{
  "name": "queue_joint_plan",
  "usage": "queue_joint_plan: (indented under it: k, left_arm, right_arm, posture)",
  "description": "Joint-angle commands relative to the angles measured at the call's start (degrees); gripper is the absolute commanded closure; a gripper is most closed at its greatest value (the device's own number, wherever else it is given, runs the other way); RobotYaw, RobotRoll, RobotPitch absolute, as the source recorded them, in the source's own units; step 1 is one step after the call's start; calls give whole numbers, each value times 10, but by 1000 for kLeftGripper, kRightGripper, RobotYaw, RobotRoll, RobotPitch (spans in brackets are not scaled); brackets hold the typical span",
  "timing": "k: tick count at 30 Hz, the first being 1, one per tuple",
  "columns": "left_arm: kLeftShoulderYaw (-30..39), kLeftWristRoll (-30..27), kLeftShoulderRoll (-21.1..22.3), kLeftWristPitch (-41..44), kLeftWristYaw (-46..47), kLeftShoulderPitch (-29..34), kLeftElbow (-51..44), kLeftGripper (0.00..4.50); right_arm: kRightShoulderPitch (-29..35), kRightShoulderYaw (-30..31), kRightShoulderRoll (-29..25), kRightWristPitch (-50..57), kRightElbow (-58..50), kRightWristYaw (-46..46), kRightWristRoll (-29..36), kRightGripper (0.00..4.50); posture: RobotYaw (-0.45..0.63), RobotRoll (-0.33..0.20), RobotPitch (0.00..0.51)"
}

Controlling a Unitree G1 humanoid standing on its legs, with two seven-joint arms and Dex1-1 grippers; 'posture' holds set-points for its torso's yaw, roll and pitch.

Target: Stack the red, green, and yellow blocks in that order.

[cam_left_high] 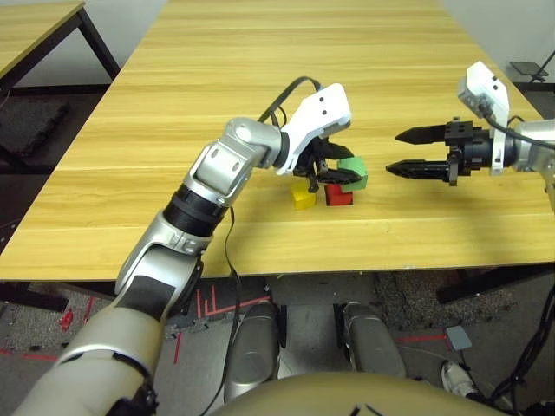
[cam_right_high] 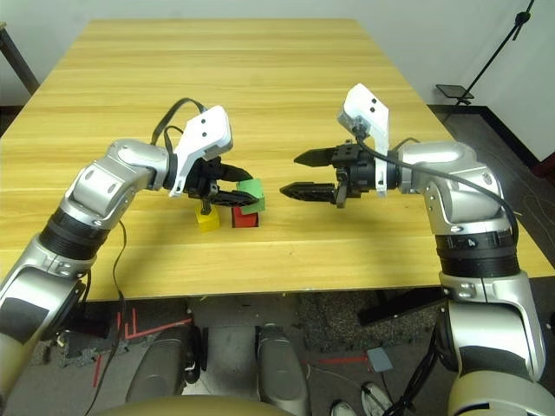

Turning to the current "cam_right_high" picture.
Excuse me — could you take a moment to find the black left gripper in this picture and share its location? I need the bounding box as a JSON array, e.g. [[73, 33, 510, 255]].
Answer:
[[186, 155, 260, 215]]

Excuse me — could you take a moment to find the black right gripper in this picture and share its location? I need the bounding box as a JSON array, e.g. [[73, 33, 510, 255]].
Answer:
[[279, 140, 378, 209]]

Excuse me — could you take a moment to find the green block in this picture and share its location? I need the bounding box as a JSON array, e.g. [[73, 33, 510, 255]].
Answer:
[[236, 178, 265, 214]]

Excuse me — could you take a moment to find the yellow block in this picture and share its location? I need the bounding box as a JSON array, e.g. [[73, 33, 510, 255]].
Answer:
[[194, 205, 221, 233]]

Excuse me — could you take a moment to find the red block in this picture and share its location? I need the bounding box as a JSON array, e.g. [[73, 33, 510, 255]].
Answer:
[[232, 206, 261, 229]]

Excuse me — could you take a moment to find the dark speckled floor mat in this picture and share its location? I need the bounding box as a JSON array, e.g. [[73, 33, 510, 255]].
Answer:
[[297, 292, 439, 352]]

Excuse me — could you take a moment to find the long red tape strip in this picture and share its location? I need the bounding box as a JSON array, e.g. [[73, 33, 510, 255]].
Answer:
[[128, 318, 193, 342]]

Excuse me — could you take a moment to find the black stand tray plate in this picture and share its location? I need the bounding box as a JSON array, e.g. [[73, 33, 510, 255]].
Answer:
[[435, 83, 476, 105]]

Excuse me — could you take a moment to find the short red tape strip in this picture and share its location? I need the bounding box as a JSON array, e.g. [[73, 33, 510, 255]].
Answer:
[[320, 354, 369, 365]]

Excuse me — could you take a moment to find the grey robot right leg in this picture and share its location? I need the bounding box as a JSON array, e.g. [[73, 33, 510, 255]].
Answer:
[[255, 322, 311, 416]]

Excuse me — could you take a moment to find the grey robot leg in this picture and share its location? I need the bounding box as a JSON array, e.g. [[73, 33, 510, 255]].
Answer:
[[255, 322, 311, 416], [125, 324, 203, 404]]

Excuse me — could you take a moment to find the grey foot pedal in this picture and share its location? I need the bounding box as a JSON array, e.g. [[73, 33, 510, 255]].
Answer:
[[367, 346, 394, 373]]

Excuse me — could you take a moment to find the grey robot left leg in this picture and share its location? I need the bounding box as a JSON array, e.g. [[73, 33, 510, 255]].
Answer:
[[125, 324, 203, 404]]

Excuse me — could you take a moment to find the beige robot torso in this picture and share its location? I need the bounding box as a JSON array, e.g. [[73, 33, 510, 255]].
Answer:
[[93, 396, 278, 416]]

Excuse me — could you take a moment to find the black metal table leg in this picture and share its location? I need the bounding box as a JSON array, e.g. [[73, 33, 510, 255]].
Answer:
[[0, 21, 40, 97]]

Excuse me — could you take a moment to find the black stand pole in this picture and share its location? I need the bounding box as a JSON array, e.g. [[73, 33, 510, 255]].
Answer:
[[454, 0, 539, 105]]

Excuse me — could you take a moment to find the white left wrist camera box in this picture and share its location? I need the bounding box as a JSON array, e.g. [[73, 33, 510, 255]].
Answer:
[[167, 105, 234, 199]]

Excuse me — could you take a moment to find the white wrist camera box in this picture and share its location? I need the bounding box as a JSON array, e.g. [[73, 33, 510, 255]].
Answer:
[[167, 105, 234, 199], [336, 83, 391, 198]]

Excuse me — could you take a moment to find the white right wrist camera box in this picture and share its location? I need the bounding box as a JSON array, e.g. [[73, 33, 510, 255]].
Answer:
[[336, 83, 391, 198]]

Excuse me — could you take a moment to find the black left camera cable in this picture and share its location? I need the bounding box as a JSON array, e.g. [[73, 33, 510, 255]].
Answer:
[[151, 97, 213, 153]]

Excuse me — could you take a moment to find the black camera cable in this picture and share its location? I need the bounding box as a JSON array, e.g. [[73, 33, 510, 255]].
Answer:
[[151, 97, 213, 153], [351, 125, 520, 252]]

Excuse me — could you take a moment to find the thin black loose cable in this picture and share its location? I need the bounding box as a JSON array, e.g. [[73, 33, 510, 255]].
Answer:
[[88, 220, 127, 416]]

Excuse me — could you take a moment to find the black right camera cable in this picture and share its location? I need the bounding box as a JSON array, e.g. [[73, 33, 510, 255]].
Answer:
[[351, 125, 520, 252]]

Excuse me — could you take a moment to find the black cable bundle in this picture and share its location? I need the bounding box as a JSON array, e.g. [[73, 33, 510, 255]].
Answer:
[[388, 324, 441, 416]]

